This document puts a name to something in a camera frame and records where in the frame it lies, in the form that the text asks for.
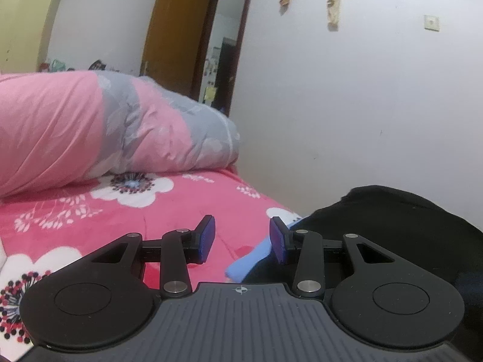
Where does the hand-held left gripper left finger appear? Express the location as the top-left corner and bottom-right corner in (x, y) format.
(91, 215), (216, 298)

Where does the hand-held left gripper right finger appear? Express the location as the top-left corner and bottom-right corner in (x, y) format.
(270, 216), (397, 298)

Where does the black t-shirt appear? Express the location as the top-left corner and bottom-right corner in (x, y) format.
(241, 185), (483, 348)

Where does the blue folded cloth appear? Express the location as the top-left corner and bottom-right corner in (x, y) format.
(225, 234), (273, 281)

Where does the pink floral blanket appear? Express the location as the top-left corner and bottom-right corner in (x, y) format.
(0, 168), (302, 362)

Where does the pink grey duvet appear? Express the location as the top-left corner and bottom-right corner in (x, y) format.
(0, 70), (241, 198)

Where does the wooden door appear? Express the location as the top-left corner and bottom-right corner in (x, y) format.
(140, 0), (210, 102)

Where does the pale yellow wardrobe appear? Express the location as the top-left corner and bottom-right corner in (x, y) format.
(0, 0), (63, 74)

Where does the long beige wall hanging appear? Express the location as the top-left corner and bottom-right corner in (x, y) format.
(326, 0), (344, 30)

